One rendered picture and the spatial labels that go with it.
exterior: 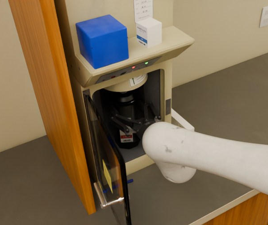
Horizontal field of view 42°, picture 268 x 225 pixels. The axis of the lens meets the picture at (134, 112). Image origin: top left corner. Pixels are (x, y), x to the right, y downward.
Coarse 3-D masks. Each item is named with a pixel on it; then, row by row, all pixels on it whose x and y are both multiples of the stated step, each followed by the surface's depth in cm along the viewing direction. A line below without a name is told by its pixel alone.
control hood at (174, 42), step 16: (176, 32) 102; (128, 48) 96; (144, 48) 95; (160, 48) 95; (176, 48) 96; (80, 64) 93; (112, 64) 89; (128, 64) 91; (80, 80) 99; (96, 80) 95
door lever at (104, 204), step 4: (96, 184) 98; (96, 188) 97; (100, 188) 97; (96, 192) 96; (100, 192) 95; (100, 196) 94; (104, 196) 94; (100, 200) 93; (104, 200) 93; (112, 200) 93; (116, 200) 93; (120, 200) 93; (100, 204) 93; (104, 204) 92; (108, 204) 93; (112, 204) 93; (120, 204) 94; (104, 208) 92
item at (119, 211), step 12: (96, 120) 94; (96, 132) 100; (96, 144) 107; (108, 144) 87; (96, 156) 116; (108, 156) 92; (108, 168) 98; (120, 168) 80; (120, 180) 84; (108, 192) 113; (120, 192) 89; (120, 216) 101
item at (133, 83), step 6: (132, 78) 113; (138, 78) 114; (144, 78) 117; (114, 84) 113; (120, 84) 113; (126, 84) 113; (132, 84) 113; (138, 84) 114; (108, 90) 114; (114, 90) 113; (120, 90) 113; (126, 90) 113
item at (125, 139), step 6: (114, 102) 122; (120, 102) 121; (126, 102) 121; (120, 108) 123; (126, 108) 123; (132, 108) 124; (120, 114) 125; (126, 114) 125; (132, 114) 126; (120, 132) 131; (120, 138) 133; (126, 138) 132; (132, 138) 133
